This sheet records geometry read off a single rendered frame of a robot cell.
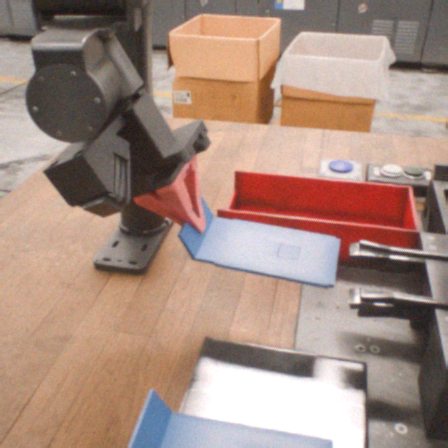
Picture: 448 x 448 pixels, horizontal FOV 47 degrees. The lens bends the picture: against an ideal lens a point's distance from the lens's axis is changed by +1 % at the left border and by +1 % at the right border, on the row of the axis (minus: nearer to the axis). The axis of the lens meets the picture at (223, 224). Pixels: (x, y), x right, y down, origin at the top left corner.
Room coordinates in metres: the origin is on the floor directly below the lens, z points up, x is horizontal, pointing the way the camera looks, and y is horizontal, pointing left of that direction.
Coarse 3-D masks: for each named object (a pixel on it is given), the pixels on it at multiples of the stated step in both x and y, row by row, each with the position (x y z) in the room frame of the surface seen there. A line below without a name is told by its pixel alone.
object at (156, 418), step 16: (160, 400) 0.28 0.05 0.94; (144, 416) 0.26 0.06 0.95; (160, 416) 0.27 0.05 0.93; (176, 416) 0.28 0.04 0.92; (192, 416) 0.28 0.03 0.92; (144, 432) 0.25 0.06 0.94; (160, 432) 0.26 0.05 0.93; (176, 432) 0.26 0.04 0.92; (192, 432) 0.26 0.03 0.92; (208, 432) 0.26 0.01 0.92; (224, 432) 0.26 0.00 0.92; (240, 432) 0.26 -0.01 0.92; (256, 432) 0.26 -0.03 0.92; (272, 432) 0.26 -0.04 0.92; (288, 432) 0.26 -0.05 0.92
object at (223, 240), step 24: (192, 240) 0.41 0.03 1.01; (216, 240) 0.43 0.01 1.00; (240, 240) 0.43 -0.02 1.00; (264, 240) 0.43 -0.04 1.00; (288, 240) 0.43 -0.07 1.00; (312, 240) 0.43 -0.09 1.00; (336, 240) 0.43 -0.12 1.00; (240, 264) 0.39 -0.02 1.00; (264, 264) 0.39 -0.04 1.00; (288, 264) 0.39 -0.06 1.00; (312, 264) 0.40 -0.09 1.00; (336, 264) 0.40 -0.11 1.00
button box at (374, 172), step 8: (368, 168) 0.74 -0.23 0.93; (376, 168) 0.74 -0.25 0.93; (424, 168) 0.74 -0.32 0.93; (432, 168) 0.74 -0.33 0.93; (368, 176) 0.71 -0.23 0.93; (376, 176) 0.71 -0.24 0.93; (384, 176) 0.71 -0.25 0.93; (392, 176) 0.71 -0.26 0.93; (400, 176) 0.71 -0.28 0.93; (408, 176) 0.71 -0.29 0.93; (424, 176) 0.71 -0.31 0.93; (392, 184) 0.69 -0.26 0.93; (400, 184) 0.69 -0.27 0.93; (408, 184) 0.69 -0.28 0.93; (416, 184) 0.69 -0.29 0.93; (424, 184) 0.69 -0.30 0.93; (416, 192) 0.68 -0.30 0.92; (424, 192) 0.68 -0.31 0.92; (416, 200) 0.68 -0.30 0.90; (424, 200) 0.68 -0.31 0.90
